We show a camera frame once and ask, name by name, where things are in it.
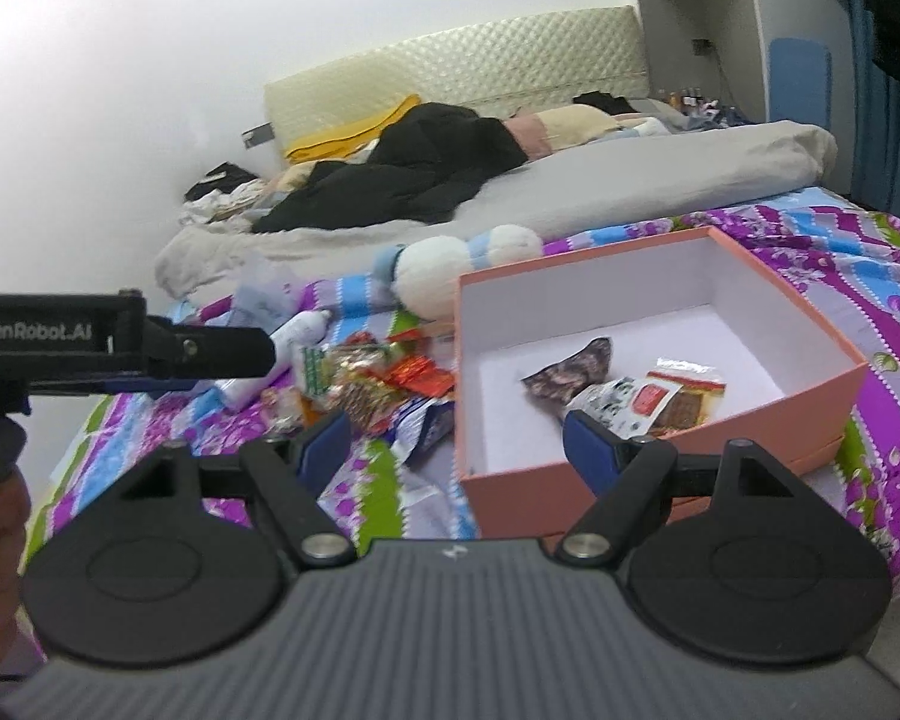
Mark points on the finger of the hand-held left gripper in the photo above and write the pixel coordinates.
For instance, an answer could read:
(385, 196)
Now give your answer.
(217, 352)

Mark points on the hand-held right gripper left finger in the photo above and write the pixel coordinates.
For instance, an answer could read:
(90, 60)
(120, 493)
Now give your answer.
(326, 439)

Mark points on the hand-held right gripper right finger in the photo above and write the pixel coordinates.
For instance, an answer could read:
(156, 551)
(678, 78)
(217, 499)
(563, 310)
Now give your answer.
(589, 442)

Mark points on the green label orange snack packet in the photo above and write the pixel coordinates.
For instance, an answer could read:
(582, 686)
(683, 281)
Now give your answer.
(313, 371)

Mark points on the pink cardboard box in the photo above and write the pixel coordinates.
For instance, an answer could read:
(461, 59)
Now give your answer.
(540, 499)

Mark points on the blue white snack packet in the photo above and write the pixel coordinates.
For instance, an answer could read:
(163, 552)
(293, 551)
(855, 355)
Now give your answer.
(424, 427)

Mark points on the red sausage snack packet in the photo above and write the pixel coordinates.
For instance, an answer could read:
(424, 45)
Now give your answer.
(420, 375)

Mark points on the white black snack packet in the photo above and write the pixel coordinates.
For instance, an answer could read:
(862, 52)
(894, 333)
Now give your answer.
(615, 401)

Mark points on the translucent blue plastic bag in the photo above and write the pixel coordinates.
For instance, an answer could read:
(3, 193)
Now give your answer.
(262, 304)

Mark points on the dark patterned snack packet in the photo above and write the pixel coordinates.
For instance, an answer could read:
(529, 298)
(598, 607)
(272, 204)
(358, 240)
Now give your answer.
(570, 375)

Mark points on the white bottle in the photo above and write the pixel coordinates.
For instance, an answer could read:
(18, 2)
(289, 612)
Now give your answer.
(300, 334)

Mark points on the pile of clothes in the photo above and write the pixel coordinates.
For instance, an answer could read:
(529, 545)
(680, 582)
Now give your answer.
(225, 195)

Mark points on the white blue plush toy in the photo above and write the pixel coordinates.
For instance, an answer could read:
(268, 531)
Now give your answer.
(435, 270)

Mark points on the yellow pillow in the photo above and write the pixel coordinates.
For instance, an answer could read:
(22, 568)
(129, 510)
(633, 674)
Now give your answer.
(330, 139)

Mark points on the grey duvet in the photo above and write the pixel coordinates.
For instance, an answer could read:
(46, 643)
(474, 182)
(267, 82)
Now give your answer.
(607, 172)

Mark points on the black jacket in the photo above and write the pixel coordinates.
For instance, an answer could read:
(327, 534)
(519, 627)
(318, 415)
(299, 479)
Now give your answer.
(420, 157)

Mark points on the purple floral bed sheet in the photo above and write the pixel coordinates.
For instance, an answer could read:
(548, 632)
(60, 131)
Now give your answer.
(832, 270)

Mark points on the beige pillow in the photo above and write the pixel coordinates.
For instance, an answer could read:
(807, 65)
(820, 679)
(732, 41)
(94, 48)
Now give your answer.
(577, 124)

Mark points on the black cloth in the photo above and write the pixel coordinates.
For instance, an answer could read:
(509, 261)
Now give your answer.
(600, 100)

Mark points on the group of small bottles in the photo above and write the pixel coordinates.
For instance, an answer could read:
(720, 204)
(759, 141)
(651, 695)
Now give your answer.
(686, 101)

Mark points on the cream quilted headboard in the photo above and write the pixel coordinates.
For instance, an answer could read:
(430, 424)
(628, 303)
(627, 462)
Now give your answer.
(495, 52)

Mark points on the blue curtain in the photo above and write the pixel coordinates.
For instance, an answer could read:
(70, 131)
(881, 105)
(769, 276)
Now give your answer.
(892, 142)

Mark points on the grey wall panel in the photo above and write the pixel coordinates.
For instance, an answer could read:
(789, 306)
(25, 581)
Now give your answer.
(259, 136)

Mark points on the black wall outlet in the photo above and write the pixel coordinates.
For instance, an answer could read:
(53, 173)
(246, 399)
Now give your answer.
(702, 46)

